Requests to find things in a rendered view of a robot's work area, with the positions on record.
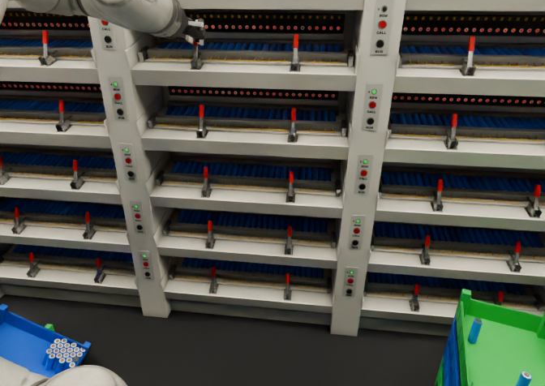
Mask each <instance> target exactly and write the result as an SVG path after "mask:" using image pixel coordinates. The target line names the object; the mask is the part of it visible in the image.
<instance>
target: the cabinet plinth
mask: <svg viewBox="0 0 545 386"><path fill-rule="evenodd" d="M1 287H2V290H3V293H4V294H9V295H18V296H27V297H35V298H52V299H61V300H69V301H78V302H94V303H104V304H112V305H121V306H129V307H142V306H141V301H140V296H136V295H127V294H110V293H101V292H92V291H82V290H73V289H56V288H47V287H38V286H30V285H12V284H3V283H2V284H1ZM170 306H171V310H172V311H189V312H198V313H206V314H215V315H232V316H240V317H249V318H258V319H267V320H283V321H292V322H300V323H309V324H326V325H330V320H331V313H322V312H313V311H296V310H287V309H278V308H269V307H252V306H243V305H234V304H224V303H215V302H198V301H189V300H180V299H170ZM358 327H359V328H369V329H377V330H386V331H394V332H411V333H420V334H429V335H437V336H446V337H448V335H449V332H450V329H451V327H452V325H451V324H438V323H428V322H420V321H411V320H394V319H385V318H376V317H366V316H360V318H359V324H358Z"/></svg>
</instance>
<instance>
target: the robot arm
mask: <svg viewBox="0 0 545 386"><path fill-rule="evenodd" d="M8 1H11V0H0V25H1V22H2V19H3V16H4V14H5V11H6V6H7V3H8ZM15 1H16V2H17V3H18V4H20V5H21V6H22V7H23V8H25V9H27V10H29V11H32V12H36V13H49V14H55V15H67V16H72V15H86V16H89V17H93V18H96V19H101V20H104V21H106V22H109V23H112V24H115V25H118V26H120V27H122V28H126V29H133V30H136V31H139V32H146V33H149V34H151V35H153V36H155V37H158V36H163V37H165V38H169V39H171V38H174V39H178V37H179V38H180V39H182V40H184V39H185V40H186V41H188V42H190V43H191V44H193V41H194V42H196V43H198V44H199V45H204V39H205V26H204V20H203V19H196V20H195V22H194V21H192V19H191V18H188V17H187V16H186V14H185V12H184V10H183V9H182V8H181V6H180V3H179V2H178V0H15ZM0 386H127V384H126V383H125V382H124V381H123V380H122V379H121V378H120V377H119V376H118V375H116V374H115V373H114V372H112V371H111V370H109V369H106V368H104V367H99V366H94V365H84V366H78V367H72V368H70V369H67V370H65V371H62V372H60V373H58V374H56V375H55V376H53V377H52V378H48V377H46V376H43V375H40V374H37V373H34V372H30V371H29V370H28V369H27V368H25V367H22V366H20V365H17V364H15V363H13V362H11V361H8V360H6V359H4V358H2V357H0Z"/></svg>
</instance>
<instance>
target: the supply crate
mask: <svg viewBox="0 0 545 386"><path fill-rule="evenodd" d="M474 319H480V320H482V322H483V324H482V327H481V329H480V332H479V335H478V339H477V341H476V343H475V344H472V343H470V342H469V341H468V336H469V334H470V330H471V327H472V324H473V321H474ZM456 321H457V342H458V353H459V364H460V375H461V386H516V383H517V381H518V378H519V376H520V374H521V372H522V371H527V372H529V373H530V374H531V375H532V379H531V381H530V384H529V386H545V312H544V314H543V316H540V315H534V314H530V313H527V312H524V311H518V310H514V309H511V308H507V307H502V306H498V305H495V304H491V303H488V302H482V301H479V300H475V299H472V298H471V291H470V290H468V289H462V291H461V296H460V298H459V302H458V304H457V309H456Z"/></svg>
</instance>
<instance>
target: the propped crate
mask: <svg viewBox="0 0 545 386"><path fill-rule="evenodd" d="M7 309H8V306H7V305H5V304H2V305H1V306H0V357H2V358H4V359H6V360H8V361H11V362H13V363H15V364H17V365H20V366H22V367H25V368H27V369H28V370H29V371H30V372H34V373H37V374H40V375H43V376H46V377H48V378H52V377H53V376H55V373H54V372H55V370H53V369H52V367H51V369H50V370H49V371H46V370H45V366H43V365H42V361H43V358H44V356H45V351H46V350H47V349H49V347H50V345H51V344H53V343H54V340H55V339H60V340H61V339H63V338H66V339H67V343H69V344H71V343H73V342H74V343H76V344H77V346H76V347H79V349H80V348H81V347H82V348H83V349H85V350H86V351H85V353H84V355H83V357H82V358H81V359H80V360H79V362H78V363H77V365H76V367H78V366H80V365H81V364H82V362H83V361H84V360H85V358H86V356H87V354H88V351H89V349H90V346H91V344H92V343H90V342H88V341H85V342H84V344H83V345H82V344H80V343H79V342H77V341H73V340H72V339H70V338H68V337H65V336H63V335H61V334H58V333H56V332H54V331H51V330H49V329H47V328H44V327H42V326H40V325H39V324H35V323H33V322H32V321H30V320H26V319H25V318H23V317H20V316H18V315H16V314H13V313H11V312H9V311H7Z"/></svg>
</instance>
